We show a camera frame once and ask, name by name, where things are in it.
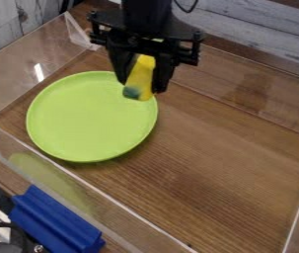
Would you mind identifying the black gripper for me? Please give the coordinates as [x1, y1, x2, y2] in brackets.
[87, 9, 204, 93]

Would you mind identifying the yellow toy banana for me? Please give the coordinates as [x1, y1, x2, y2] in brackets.
[123, 54, 155, 101]

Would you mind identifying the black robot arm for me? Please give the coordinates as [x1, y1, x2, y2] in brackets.
[87, 0, 203, 93]

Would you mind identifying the green plate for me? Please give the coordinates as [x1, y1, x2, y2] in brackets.
[25, 71, 158, 163]

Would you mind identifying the blue plastic block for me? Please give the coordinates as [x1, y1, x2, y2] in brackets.
[9, 185, 106, 253]

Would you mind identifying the clear acrylic corner bracket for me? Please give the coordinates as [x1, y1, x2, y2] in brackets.
[63, 12, 99, 51]

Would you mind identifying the clear acrylic front wall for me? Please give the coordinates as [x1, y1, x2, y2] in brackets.
[0, 128, 198, 253]

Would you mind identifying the black cable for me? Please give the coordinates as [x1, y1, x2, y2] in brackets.
[0, 221, 31, 253]

